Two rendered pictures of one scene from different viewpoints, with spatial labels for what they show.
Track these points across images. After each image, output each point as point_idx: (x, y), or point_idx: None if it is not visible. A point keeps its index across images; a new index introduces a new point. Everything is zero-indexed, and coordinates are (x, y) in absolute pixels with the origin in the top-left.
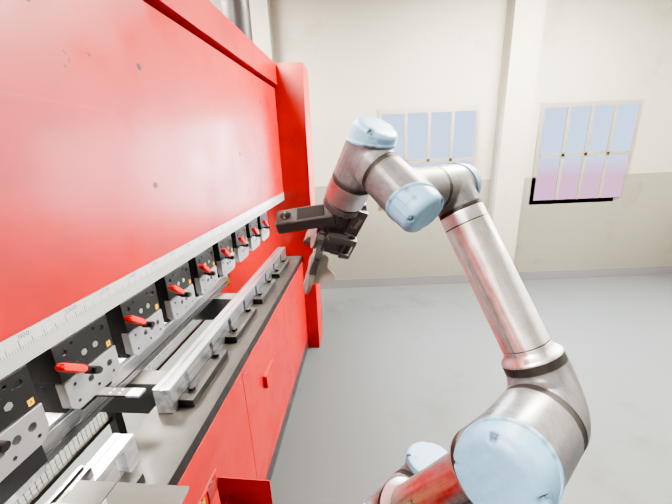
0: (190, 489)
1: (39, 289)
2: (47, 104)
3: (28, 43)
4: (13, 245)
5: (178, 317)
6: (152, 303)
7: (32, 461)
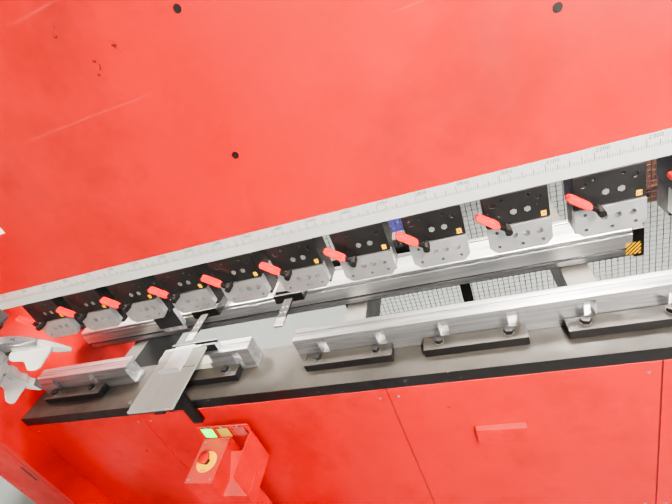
0: (265, 416)
1: (136, 242)
2: (98, 117)
3: (70, 75)
4: (112, 216)
5: (293, 291)
6: (248, 270)
7: (173, 320)
